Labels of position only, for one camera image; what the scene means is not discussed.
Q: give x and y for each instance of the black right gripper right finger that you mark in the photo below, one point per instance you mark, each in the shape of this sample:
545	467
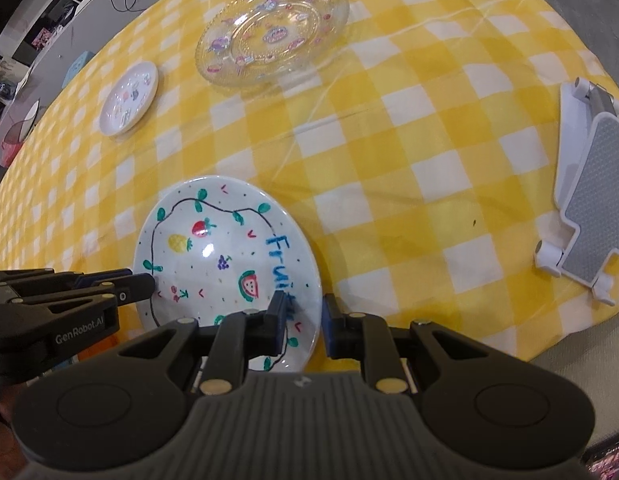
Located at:
367	339

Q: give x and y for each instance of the white fruit-painted plate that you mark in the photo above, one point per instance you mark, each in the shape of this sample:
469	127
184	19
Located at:
218	245

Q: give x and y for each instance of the yellow white checked tablecloth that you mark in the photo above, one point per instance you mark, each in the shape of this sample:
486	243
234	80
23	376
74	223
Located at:
418	159

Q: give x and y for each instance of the light blue plastic stool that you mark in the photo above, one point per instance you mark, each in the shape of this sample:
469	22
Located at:
77	65

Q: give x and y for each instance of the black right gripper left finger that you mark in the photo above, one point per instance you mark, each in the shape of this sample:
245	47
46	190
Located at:
240	337

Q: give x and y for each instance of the clear glass decorated plate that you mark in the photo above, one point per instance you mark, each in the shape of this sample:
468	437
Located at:
250	42

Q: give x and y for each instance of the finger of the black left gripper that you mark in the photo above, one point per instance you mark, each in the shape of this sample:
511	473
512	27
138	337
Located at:
127	286

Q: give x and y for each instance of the small white decorated plate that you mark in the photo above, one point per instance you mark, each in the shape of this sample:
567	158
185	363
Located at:
129	99

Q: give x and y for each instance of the pink basket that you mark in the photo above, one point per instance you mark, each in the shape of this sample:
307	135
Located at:
9	152

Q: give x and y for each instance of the white grey phone stand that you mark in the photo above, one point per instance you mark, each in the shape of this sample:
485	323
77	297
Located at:
586	188

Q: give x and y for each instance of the small round side table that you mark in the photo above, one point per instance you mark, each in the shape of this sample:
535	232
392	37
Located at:
20	130

